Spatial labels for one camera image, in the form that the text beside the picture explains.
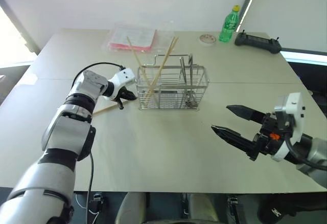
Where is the black hanging cable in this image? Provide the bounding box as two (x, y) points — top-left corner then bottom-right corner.
(85, 151), (95, 224)

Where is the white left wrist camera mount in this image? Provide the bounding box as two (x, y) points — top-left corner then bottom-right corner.
(108, 68), (137, 100)

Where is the metal spoon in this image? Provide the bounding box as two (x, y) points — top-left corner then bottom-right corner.
(179, 56), (198, 107)

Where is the black table bracket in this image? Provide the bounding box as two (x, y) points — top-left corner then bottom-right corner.
(180, 193), (189, 216)
(227, 195), (237, 217)
(92, 193), (104, 206)

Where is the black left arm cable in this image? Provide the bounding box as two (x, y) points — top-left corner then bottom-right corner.
(72, 62), (126, 87)

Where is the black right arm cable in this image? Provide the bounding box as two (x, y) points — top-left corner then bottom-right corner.
(284, 131), (327, 171)

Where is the wooden chopstick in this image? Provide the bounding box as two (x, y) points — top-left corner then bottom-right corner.
(148, 36), (180, 102)
(146, 36), (177, 102)
(92, 100), (129, 115)
(126, 36), (153, 102)

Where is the white thin cable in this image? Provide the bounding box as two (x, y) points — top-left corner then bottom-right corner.
(75, 194), (99, 224)

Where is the green plastic bottle yellow cap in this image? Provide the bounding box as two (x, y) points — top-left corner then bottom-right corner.
(218, 4), (242, 43)

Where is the metal wire basket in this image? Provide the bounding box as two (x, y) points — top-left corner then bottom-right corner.
(135, 53), (211, 111)

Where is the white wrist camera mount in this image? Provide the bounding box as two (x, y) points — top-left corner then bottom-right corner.
(108, 68), (137, 100)
(270, 92), (306, 161)

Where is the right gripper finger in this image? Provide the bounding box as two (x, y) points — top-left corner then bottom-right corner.
(226, 104), (267, 123)
(211, 124), (259, 162)

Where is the grey rounded shape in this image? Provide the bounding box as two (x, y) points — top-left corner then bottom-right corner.
(187, 193), (221, 224)
(113, 192), (148, 224)

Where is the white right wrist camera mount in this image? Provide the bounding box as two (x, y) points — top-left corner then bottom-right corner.
(270, 92), (306, 161)

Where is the black remote controller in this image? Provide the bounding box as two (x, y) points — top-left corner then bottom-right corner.
(234, 30), (283, 55)

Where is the pink paper stack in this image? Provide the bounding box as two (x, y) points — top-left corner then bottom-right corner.
(108, 28), (157, 53)

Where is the clear plastic bag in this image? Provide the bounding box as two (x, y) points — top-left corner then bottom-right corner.
(101, 24), (176, 54)

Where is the black rounded shape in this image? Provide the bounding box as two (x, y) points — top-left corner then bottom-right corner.
(256, 194), (315, 224)

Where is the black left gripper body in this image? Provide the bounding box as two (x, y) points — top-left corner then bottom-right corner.
(114, 86), (130, 102)

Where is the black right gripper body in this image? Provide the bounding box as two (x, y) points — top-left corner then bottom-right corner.
(251, 111), (292, 159)

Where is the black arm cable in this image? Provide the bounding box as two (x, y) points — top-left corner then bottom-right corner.
(284, 131), (327, 171)
(72, 62), (126, 87)

